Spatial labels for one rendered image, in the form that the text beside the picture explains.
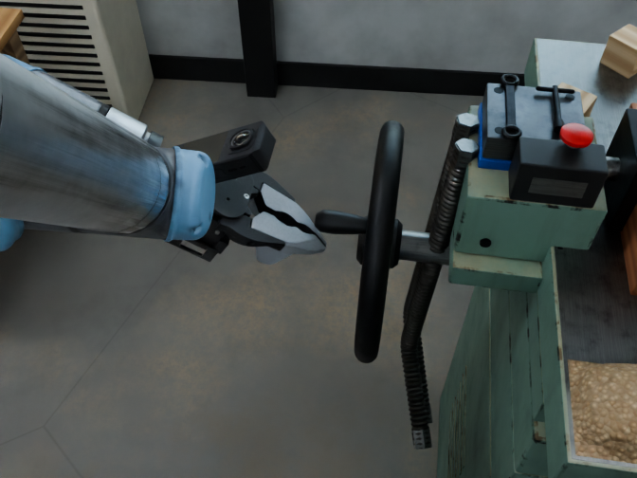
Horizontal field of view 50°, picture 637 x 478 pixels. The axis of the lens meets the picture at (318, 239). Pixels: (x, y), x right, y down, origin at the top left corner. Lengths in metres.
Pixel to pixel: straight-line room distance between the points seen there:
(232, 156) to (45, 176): 0.30
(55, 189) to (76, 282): 1.53
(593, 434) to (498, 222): 0.22
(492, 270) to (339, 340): 0.98
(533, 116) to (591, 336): 0.22
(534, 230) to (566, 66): 0.31
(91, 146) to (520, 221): 0.46
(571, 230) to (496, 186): 0.09
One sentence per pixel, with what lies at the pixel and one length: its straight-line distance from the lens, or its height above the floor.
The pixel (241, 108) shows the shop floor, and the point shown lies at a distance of 2.27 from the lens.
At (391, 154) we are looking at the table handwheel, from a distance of 0.72.
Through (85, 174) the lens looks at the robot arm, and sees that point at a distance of 0.38.
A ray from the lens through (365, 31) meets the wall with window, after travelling 2.21.
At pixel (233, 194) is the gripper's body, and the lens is 0.68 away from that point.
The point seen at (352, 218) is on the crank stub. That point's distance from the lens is 0.70.
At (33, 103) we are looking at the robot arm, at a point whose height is 1.26.
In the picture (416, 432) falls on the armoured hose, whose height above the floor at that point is 0.58.
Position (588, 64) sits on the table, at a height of 0.90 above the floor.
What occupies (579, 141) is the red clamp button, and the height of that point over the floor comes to 1.02.
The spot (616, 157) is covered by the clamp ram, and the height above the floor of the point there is 0.96.
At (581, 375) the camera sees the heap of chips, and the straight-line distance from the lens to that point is 0.65.
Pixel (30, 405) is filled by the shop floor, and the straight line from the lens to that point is 1.73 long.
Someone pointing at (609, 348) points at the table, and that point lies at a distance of 0.69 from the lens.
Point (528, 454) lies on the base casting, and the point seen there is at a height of 0.76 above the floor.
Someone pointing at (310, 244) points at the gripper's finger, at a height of 0.90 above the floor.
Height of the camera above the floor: 1.45
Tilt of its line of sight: 51 degrees down
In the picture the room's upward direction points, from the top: straight up
